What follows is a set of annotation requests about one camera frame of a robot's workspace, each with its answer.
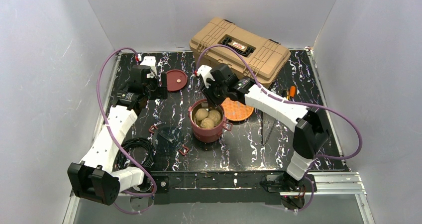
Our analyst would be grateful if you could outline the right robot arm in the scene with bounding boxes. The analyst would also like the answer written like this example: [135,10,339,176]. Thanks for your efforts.
[197,64,329,181]

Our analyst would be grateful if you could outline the red round lid rear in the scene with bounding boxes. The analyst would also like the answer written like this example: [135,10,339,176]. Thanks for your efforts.
[166,69,188,92]

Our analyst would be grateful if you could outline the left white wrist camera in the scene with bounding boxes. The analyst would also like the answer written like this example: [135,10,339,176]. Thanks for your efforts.
[135,54,157,78]

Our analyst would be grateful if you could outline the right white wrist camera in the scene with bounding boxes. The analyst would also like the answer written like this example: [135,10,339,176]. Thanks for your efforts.
[195,65,215,89]

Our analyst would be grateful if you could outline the tan plastic toolbox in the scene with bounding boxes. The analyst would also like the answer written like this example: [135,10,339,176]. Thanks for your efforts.
[189,17,291,88]

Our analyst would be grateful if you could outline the orange green screwdriver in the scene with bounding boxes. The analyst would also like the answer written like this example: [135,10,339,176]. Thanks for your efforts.
[288,86,296,101]

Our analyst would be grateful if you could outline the red steel lunch bowl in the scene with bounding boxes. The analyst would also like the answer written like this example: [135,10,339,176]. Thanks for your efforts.
[188,99,233,143]

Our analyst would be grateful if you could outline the red lunch box clip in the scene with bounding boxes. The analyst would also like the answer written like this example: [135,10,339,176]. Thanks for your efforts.
[178,145,190,156]

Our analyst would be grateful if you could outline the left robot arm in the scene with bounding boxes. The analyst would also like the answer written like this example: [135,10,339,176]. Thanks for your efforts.
[67,64,167,206]

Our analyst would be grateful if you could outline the steamed bun front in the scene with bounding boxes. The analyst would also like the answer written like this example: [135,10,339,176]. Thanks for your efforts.
[200,117,215,129]

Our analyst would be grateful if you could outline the dark transparent round lid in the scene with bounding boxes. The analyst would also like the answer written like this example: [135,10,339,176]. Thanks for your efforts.
[152,125,184,156]

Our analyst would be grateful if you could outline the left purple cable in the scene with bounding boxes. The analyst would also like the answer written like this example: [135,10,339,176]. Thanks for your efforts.
[96,47,157,216]

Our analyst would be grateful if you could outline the steamed bun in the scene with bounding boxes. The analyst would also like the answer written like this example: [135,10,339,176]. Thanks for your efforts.
[195,108,209,121]
[208,110,221,125]
[200,117,215,129]

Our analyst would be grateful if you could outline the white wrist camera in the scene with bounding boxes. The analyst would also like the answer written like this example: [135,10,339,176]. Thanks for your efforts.
[195,65,215,89]
[135,54,157,78]

